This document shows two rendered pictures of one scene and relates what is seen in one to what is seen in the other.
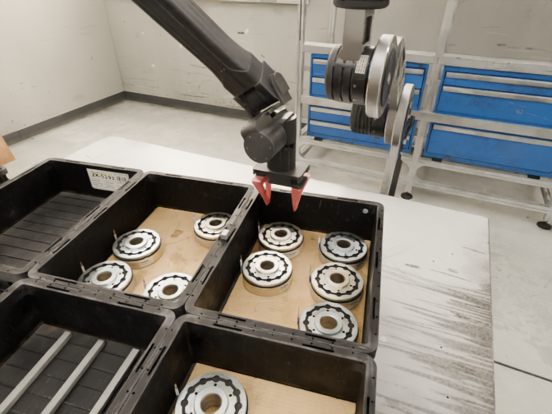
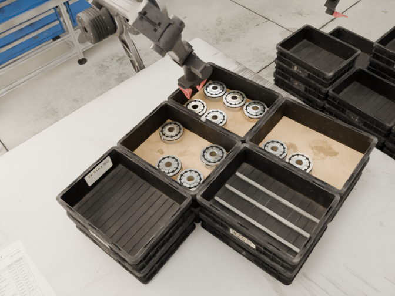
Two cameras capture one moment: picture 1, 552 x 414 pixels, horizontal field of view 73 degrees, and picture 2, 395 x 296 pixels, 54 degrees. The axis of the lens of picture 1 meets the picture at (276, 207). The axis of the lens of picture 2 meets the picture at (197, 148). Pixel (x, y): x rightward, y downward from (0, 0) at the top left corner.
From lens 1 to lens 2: 1.26 m
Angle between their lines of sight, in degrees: 46
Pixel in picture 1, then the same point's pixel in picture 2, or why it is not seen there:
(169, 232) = (158, 154)
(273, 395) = (273, 135)
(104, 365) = (237, 185)
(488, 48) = not seen: outside the picture
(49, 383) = (238, 204)
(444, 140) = (80, 7)
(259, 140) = (207, 69)
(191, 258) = (186, 148)
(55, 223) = (111, 212)
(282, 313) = (238, 123)
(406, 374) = not seen: hidden behind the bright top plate
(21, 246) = (128, 228)
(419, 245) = not seen: hidden behind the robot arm
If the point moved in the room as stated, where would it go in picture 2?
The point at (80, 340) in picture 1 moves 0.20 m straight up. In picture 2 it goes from (219, 194) to (217, 163)
